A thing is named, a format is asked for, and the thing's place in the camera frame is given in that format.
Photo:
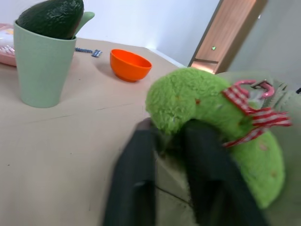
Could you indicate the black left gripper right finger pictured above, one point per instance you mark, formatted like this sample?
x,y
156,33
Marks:
x,y
211,174

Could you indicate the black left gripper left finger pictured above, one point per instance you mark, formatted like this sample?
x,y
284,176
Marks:
x,y
131,179

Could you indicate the pink carabiner clip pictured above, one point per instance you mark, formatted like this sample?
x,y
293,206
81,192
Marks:
x,y
252,86

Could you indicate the orange plastic bowl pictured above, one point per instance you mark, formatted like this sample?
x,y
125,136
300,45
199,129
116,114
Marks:
x,y
129,64

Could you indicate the blue blister pack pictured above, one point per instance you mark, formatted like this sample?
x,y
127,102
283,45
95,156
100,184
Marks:
x,y
89,51

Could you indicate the pale green plastic cup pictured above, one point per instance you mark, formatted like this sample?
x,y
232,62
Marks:
x,y
42,70

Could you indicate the dark green avocado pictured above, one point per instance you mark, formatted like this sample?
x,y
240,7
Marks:
x,y
53,17

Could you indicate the pink plastic tray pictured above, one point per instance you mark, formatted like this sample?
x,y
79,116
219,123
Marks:
x,y
5,44

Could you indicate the wooden door frame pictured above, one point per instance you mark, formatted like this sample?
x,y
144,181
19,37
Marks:
x,y
225,33

